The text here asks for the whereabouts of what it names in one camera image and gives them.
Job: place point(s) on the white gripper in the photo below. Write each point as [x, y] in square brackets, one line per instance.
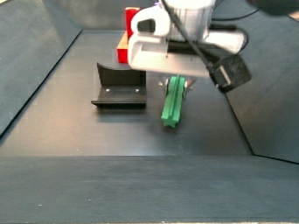
[161, 47]

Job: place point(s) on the green star-profile bar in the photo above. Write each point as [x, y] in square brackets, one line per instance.
[174, 101]

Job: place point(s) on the black curved fixture block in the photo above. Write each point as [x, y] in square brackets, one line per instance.
[122, 88]

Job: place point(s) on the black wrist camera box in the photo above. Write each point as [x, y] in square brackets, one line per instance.
[230, 73]

